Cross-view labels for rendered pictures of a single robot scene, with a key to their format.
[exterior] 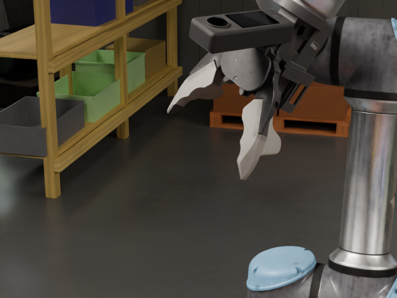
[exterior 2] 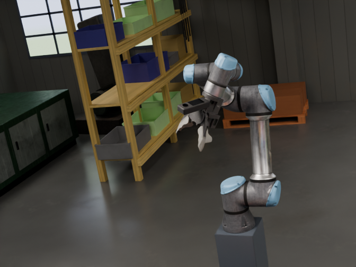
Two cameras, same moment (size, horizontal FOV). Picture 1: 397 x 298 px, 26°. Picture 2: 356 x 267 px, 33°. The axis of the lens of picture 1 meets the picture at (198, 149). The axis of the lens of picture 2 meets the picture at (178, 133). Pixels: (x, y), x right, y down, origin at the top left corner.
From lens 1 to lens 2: 1.19 m
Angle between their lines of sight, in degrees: 5
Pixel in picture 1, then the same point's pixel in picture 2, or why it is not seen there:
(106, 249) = (171, 204)
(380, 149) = (261, 134)
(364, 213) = (258, 158)
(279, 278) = (231, 188)
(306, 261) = (241, 180)
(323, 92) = (286, 99)
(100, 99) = (158, 122)
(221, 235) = not seen: hidden behind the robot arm
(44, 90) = (126, 122)
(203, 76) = (185, 120)
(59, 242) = (146, 204)
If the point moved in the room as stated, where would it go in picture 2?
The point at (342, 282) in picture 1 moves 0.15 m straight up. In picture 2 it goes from (255, 186) to (250, 154)
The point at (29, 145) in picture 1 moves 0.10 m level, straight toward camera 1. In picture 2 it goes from (122, 153) to (123, 156)
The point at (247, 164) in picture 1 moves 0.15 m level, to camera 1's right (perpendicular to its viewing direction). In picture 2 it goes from (201, 146) to (242, 140)
